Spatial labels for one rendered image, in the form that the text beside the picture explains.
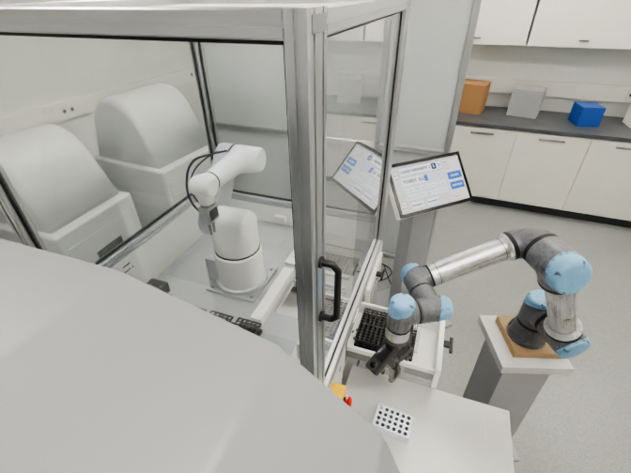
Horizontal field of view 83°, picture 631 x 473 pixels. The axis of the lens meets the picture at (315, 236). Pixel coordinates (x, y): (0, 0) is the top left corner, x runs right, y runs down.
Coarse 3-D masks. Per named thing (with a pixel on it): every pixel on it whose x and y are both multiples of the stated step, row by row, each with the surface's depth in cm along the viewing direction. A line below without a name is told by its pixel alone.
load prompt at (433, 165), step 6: (426, 162) 208; (432, 162) 209; (438, 162) 211; (402, 168) 203; (408, 168) 204; (414, 168) 205; (420, 168) 206; (426, 168) 208; (432, 168) 209; (438, 168) 210; (402, 174) 202; (408, 174) 204; (414, 174) 205
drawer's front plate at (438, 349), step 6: (444, 324) 140; (438, 330) 145; (438, 336) 140; (438, 342) 136; (438, 348) 131; (438, 354) 129; (438, 360) 126; (438, 366) 125; (438, 372) 124; (432, 378) 130; (438, 378) 126; (432, 384) 128
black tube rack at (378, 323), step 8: (368, 312) 150; (368, 320) 150; (376, 320) 146; (384, 320) 146; (360, 328) 142; (368, 328) 142; (376, 328) 143; (384, 328) 142; (360, 336) 139; (368, 336) 143; (376, 336) 139; (384, 336) 139; (360, 344) 140; (368, 344) 139; (376, 344) 136; (408, 360) 134
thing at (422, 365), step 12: (360, 312) 158; (384, 312) 153; (420, 324) 150; (432, 324) 147; (420, 336) 147; (432, 336) 147; (348, 348) 136; (360, 348) 135; (420, 348) 142; (432, 348) 142; (420, 360) 137; (432, 360) 137; (408, 372) 132; (420, 372) 129; (432, 372) 128
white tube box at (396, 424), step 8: (384, 408) 126; (392, 408) 126; (376, 416) 124; (384, 416) 124; (392, 416) 124; (400, 416) 124; (408, 416) 124; (376, 424) 122; (384, 424) 122; (392, 424) 121; (400, 424) 122; (408, 424) 123; (384, 432) 121; (392, 432) 119; (400, 432) 121; (408, 432) 119; (400, 440) 120
